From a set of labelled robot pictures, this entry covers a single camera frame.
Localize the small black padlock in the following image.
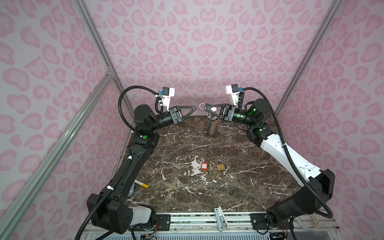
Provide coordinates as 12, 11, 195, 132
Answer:
199, 103, 217, 113

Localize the roll of clear tape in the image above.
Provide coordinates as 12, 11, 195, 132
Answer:
296, 214, 319, 231

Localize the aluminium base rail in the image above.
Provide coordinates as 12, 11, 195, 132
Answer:
80, 211, 343, 240

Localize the aluminium corner post left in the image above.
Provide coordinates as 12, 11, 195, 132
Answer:
73, 0, 137, 119

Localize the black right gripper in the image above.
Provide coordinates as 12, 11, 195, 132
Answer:
208, 105, 258, 127

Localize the aluminium corner post right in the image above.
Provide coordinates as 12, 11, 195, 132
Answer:
276, 0, 345, 115

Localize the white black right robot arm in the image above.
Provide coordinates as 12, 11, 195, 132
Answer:
203, 99, 336, 228

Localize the red safety padlock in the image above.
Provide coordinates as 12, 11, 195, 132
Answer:
201, 158, 209, 171

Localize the aluminium corner post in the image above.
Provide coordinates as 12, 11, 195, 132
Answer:
276, 0, 345, 115
73, 0, 137, 119

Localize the brass padlock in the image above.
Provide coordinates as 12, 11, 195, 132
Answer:
216, 160, 227, 172

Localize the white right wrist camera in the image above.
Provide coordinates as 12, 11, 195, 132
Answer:
225, 84, 243, 106

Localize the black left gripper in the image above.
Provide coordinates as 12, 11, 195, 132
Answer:
150, 107, 196, 134

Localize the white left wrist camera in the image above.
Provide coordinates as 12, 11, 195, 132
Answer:
156, 87, 175, 111

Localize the diagonal aluminium brace left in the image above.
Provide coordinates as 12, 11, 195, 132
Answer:
1, 73, 116, 240

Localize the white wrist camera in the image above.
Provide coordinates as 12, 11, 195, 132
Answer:
225, 84, 243, 106
156, 87, 175, 111

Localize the black right camera cable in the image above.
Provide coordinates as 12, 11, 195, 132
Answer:
242, 87, 334, 219

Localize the yellow white marker pen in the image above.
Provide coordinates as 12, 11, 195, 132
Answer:
134, 180, 149, 189

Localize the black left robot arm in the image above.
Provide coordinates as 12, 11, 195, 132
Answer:
76, 105, 196, 240

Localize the aluminium clamp bracket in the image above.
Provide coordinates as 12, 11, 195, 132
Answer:
214, 206, 229, 232

